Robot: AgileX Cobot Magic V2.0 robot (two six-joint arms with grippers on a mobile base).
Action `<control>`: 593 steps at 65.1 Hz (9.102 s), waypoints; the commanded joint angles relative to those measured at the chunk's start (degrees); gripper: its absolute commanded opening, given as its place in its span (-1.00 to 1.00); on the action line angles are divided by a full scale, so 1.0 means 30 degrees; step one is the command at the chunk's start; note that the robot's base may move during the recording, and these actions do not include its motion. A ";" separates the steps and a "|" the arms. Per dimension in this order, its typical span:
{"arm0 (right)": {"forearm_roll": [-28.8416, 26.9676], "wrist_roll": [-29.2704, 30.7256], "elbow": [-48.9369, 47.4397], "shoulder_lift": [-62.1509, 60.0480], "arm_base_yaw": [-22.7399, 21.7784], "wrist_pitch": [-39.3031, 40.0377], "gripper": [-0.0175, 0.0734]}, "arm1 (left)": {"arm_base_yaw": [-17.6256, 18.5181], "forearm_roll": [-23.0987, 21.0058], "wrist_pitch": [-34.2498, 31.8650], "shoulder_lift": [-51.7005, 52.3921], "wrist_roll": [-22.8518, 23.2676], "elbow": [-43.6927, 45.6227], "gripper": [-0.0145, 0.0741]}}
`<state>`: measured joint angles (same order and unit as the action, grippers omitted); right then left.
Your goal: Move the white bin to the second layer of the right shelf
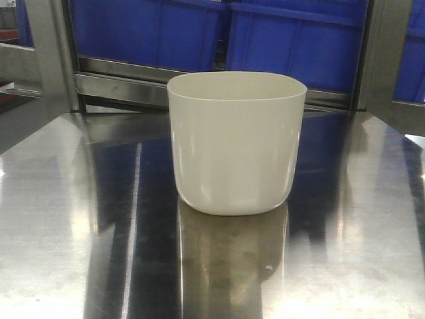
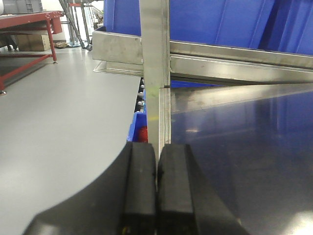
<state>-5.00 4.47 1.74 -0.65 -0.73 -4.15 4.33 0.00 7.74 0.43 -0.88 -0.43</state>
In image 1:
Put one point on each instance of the blue plastic crate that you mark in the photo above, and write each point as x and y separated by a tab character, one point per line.
315	42
180	35

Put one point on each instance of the blue plastic crate left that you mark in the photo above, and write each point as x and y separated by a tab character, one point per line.
180	35

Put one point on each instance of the stainless steel shelf frame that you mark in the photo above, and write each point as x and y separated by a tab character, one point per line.
52	70

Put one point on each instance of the white plastic bin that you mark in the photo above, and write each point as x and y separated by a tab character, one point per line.
235	138

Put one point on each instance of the blue plastic crate right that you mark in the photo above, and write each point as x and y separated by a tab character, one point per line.
315	42

